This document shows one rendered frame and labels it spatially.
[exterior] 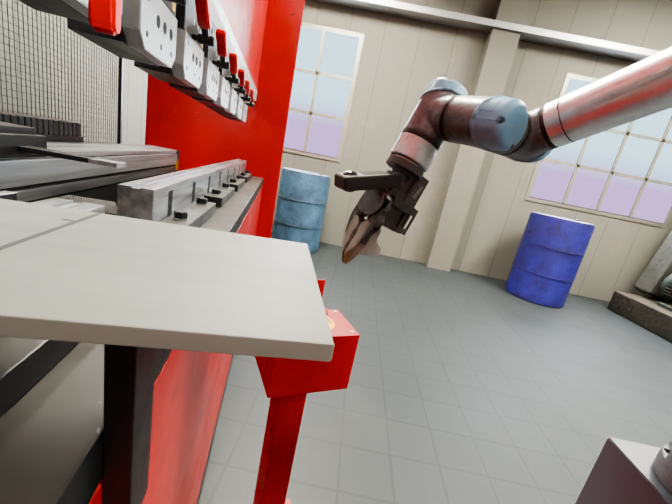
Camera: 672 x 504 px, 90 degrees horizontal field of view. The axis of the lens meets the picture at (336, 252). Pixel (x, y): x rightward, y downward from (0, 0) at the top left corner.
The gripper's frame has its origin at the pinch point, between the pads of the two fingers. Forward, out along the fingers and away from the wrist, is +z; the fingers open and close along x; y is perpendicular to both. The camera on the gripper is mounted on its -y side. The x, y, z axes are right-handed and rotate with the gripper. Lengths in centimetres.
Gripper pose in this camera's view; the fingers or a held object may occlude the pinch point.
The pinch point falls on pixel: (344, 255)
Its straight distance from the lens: 62.5
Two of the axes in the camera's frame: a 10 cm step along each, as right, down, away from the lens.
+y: 7.7, 3.8, 5.1
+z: -4.9, 8.7, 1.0
